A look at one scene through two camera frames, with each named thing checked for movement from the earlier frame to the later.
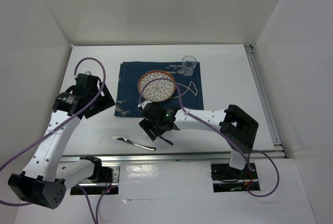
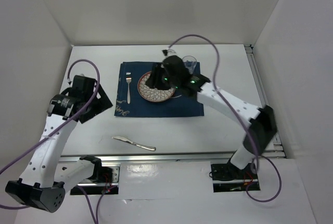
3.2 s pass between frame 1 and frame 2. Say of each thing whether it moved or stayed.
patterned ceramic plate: stayed
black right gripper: moved
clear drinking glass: stayed
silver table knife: stayed
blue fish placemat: stayed
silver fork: moved
